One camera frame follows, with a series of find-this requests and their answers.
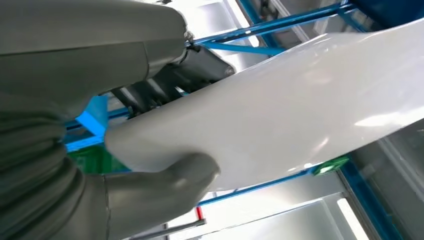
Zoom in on blue metal shelf rack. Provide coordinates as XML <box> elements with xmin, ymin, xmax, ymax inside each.
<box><xmin>62</xmin><ymin>0</ymin><xmax>424</xmax><ymax>240</ymax></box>

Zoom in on green plastic crate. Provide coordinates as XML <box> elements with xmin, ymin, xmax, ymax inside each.
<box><xmin>66</xmin><ymin>145</ymin><xmax>132</xmax><ymax>175</ymax></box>

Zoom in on grey bar with red grip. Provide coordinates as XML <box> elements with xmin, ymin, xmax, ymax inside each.
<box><xmin>127</xmin><ymin>206</ymin><xmax>208</xmax><ymax>240</ymax></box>

